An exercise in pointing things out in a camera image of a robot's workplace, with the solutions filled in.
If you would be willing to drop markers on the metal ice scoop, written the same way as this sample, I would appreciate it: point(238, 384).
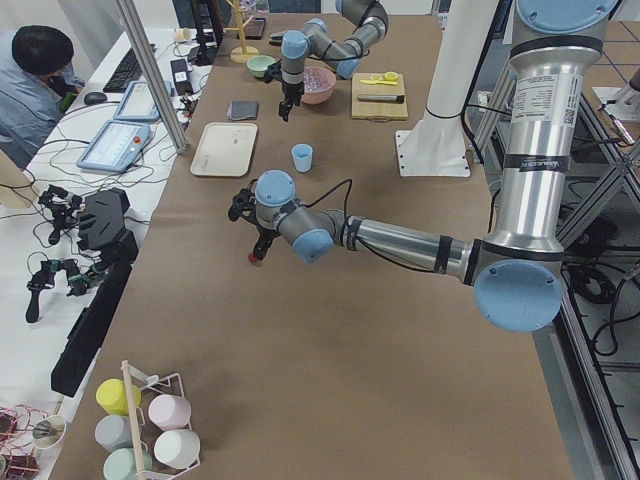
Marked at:
point(276, 38)

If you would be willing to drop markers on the person in blue shirt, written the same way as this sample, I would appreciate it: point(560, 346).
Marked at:
point(37, 76)

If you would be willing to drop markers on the yellow plastic knife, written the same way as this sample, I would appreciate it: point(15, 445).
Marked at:
point(378, 81)

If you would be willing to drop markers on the black bar device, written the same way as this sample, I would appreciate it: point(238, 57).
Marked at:
point(89, 331)

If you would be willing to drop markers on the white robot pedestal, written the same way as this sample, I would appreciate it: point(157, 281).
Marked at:
point(436, 144)

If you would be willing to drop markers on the teach pendant far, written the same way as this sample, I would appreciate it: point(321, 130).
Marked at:
point(137, 104)

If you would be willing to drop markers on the aluminium frame post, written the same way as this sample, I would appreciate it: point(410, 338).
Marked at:
point(143, 52)

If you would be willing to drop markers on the black computer mouse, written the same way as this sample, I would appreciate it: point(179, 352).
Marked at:
point(95, 98)

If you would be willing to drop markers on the teach pendant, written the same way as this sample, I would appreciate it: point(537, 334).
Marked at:
point(137, 104)
point(115, 147)

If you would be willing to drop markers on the blue plastic cup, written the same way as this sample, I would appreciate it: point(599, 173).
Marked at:
point(302, 155)

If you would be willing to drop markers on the black keyboard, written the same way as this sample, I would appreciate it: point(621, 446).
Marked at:
point(127, 71)

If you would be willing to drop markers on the yellow cup on rack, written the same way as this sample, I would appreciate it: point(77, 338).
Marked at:
point(111, 397)

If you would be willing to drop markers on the white cup rack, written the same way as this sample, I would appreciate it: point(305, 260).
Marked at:
point(140, 390)

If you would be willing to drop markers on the green bowl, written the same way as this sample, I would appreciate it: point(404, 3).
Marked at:
point(259, 64)

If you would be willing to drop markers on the pink bowl of ice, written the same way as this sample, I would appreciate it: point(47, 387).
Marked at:
point(319, 83)

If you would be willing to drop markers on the green cup on rack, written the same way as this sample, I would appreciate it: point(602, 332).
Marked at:
point(120, 465)

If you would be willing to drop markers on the wooden cutting board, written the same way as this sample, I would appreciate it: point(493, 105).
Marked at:
point(377, 111)

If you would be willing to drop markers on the white cup on rack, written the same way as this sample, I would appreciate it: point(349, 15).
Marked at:
point(176, 446)

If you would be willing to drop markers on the grey folded cloth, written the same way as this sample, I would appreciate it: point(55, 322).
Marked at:
point(240, 110)

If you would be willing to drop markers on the grey cup on rack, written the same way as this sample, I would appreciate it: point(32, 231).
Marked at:
point(113, 432)

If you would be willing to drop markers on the wooden glass rack stand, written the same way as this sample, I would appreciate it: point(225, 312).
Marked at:
point(243, 17)

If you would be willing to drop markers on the pink cup on rack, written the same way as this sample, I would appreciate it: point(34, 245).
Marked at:
point(169, 412)

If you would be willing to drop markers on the teach pendant near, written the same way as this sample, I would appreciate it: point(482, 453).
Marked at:
point(115, 147)

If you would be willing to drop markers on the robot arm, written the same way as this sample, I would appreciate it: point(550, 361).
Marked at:
point(514, 269)
point(371, 23)

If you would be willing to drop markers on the cream rabbit tray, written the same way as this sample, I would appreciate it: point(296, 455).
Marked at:
point(224, 150)

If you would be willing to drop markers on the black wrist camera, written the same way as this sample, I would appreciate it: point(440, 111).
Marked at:
point(273, 73)
point(244, 205)

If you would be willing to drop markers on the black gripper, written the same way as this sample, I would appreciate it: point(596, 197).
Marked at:
point(290, 91)
point(265, 235)

